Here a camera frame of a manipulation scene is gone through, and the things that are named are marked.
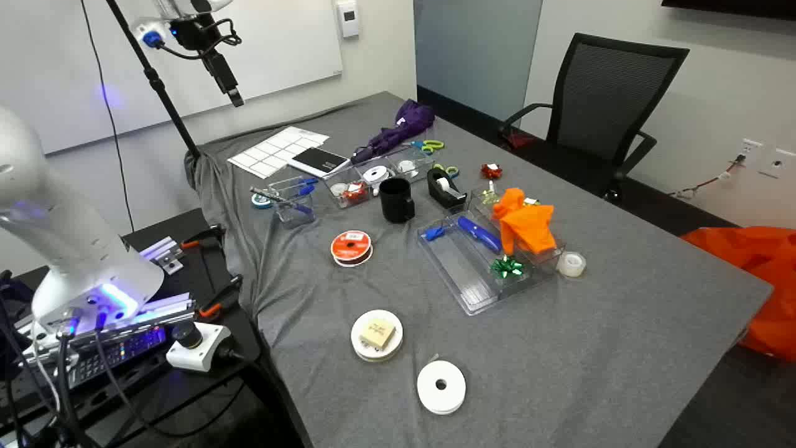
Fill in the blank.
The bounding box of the orange crumpled cloth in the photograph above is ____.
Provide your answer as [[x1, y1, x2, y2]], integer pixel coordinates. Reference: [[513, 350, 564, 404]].
[[489, 185, 560, 260]]

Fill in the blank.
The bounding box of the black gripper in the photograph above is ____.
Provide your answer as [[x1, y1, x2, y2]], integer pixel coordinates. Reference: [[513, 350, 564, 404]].
[[168, 11, 248, 111]]

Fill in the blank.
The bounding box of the blue pen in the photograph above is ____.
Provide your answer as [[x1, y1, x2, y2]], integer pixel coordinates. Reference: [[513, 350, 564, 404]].
[[279, 198, 319, 223]]

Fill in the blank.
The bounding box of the white wall outlet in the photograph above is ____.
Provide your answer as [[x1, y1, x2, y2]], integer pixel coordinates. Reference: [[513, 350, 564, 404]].
[[737, 134, 766, 165]]

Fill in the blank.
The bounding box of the purple folded umbrella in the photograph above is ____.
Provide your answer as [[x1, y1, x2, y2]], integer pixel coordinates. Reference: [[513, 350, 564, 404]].
[[351, 100, 437, 165]]

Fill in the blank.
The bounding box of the white ribbon spool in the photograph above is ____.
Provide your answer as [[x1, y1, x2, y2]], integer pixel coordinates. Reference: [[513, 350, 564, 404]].
[[413, 357, 470, 422]]

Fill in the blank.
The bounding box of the black cup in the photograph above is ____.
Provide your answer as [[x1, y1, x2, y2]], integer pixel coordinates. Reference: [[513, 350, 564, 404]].
[[377, 175, 417, 228]]

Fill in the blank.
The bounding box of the black wall television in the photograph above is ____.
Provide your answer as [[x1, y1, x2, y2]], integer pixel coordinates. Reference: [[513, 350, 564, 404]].
[[658, 0, 796, 26]]

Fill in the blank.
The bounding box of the large clear plastic tray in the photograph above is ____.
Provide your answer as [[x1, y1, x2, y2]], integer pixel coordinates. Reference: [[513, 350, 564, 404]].
[[416, 207, 567, 322]]

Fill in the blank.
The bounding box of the white tape roll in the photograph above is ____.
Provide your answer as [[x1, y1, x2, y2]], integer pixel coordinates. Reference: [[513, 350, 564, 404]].
[[360, 165, 392, 190]]

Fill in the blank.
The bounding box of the silver metal block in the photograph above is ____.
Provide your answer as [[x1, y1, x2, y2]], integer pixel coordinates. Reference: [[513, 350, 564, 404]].
[[137, 235, 187, 276]]

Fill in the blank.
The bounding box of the clear pen container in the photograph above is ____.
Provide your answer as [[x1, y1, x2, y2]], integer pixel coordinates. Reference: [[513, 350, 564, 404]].
[[263, 173, 322, 229]]

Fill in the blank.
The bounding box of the black tripod pole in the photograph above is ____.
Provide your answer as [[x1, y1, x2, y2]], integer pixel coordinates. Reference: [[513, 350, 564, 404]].
[[103, 0, 203, 162]]

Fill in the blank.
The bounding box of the grey tablecloth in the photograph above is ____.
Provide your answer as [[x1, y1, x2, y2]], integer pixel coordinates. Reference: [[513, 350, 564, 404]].
[[182, 91, 775, 448]]

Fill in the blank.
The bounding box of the black tape dispenser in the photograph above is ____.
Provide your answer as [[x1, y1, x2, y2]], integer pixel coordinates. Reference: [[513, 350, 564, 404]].
[[426, 167, 473, 215]]

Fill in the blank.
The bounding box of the white label sheet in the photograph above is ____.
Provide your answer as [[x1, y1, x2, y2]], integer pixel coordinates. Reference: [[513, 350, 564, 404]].
[[227, 124, 330, 182]]

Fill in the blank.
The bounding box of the black mesh office chair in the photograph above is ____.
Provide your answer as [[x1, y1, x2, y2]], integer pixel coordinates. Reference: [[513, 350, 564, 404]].
[[494, 30, 692, 205]]

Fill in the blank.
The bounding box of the white wall thermostat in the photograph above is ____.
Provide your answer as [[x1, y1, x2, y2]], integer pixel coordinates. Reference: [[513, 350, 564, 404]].
[[334, 0, 362, 42]]

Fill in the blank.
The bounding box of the white wall plate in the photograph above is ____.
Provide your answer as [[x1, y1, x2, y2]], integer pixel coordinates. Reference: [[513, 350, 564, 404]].
[[758, 144, 796, 182]]

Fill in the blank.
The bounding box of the white spool tan ribbon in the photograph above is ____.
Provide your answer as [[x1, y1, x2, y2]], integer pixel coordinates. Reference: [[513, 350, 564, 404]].
[[347, 306, 407, 366]]

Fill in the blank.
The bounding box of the black outlet cable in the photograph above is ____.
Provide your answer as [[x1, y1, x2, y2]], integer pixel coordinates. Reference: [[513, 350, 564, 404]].
[[668, 153, 748, 205]]

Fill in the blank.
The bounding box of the white whiteboard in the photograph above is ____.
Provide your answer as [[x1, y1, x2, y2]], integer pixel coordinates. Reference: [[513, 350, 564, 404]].
[[0, 0, 346, 158]]

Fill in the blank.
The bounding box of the green gift bow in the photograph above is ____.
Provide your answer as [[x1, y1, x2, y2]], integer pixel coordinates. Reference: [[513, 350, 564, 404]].
[[489, 255, 526, 285]]

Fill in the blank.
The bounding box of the small clear plastic tray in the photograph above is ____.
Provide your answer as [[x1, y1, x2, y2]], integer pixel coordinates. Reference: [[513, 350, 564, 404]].
[[327, 177, 372, 212]]

